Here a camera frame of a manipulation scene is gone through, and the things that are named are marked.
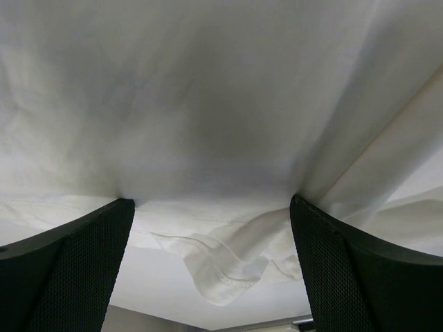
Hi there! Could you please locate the white tank top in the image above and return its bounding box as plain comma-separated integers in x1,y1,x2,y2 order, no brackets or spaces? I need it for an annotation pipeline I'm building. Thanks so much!
1,1,442,306

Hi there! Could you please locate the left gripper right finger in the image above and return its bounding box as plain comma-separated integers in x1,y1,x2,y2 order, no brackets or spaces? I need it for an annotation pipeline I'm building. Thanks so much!
289,194,442,331

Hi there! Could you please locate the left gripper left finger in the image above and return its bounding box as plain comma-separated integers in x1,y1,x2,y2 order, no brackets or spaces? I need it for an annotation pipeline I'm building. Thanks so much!
1,199,135,331

